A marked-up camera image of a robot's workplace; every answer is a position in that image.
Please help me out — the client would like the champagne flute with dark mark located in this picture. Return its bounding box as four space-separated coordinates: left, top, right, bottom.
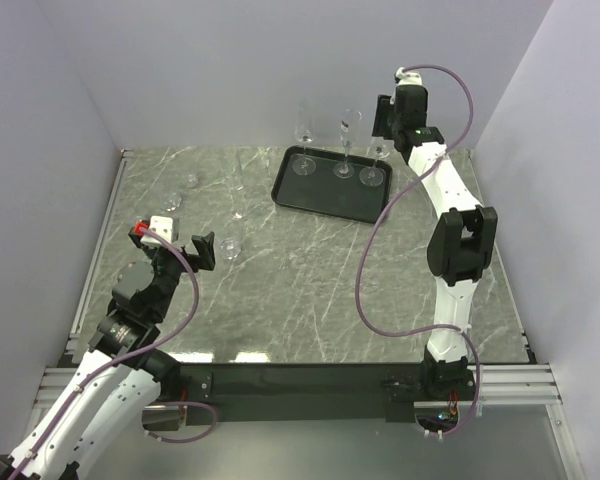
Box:
333 109 362 179

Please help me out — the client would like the clear flute glass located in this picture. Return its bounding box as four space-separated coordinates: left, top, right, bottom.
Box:
220 147 246 260
359 138 389 187

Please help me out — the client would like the clear wine glass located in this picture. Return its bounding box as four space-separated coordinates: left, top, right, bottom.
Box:
292 99 316 176

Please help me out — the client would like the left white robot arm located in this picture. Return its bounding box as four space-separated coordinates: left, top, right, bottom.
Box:
0 222 216 479

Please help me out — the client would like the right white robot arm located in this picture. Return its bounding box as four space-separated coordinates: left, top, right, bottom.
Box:
372 82 498 400

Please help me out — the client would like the black rectangular tray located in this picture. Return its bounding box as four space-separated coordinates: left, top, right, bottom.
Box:
271 146 392 224

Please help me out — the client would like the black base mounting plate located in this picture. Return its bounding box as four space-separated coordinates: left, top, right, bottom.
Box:
179 361 476 427

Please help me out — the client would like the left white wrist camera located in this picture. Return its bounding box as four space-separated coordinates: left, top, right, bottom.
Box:
128 215 179 248

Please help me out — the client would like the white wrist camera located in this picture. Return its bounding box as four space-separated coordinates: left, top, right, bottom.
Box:
394 67 423 86
128 215 179 248

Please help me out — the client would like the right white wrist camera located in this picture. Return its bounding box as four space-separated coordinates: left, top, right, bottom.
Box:
394 67 423 86

